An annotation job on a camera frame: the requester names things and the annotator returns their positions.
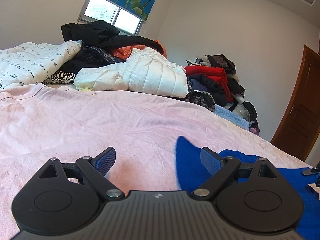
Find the blue knit sweater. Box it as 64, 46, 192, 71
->
175, 137, 319, 239

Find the dark clothes pile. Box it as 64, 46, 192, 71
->
184, 54, 260, 135

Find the brown wooden door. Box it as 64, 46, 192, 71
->
271, 46, 320, 161

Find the pink bed sheet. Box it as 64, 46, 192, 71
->
1, 83, 305, 239

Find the light blue blanket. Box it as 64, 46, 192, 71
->
214, 105, 249, 131

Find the leopard print garment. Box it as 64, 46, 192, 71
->
185, 90, 216, 112

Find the zebra print cloth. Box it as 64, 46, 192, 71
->
42, 71, 76, 85

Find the red garment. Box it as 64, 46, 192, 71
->
184, 66, 233, 102

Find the white script-print quilt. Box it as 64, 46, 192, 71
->
1, 41, 82, 90

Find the dark navy puffer jacket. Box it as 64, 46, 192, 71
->
59, 46, 124, 74

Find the orange garment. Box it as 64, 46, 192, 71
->
110, 40, 168, 60

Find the black jacket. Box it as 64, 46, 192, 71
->
61, 20, 164, 54

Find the window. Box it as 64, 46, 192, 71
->
78, 0, 142, 36

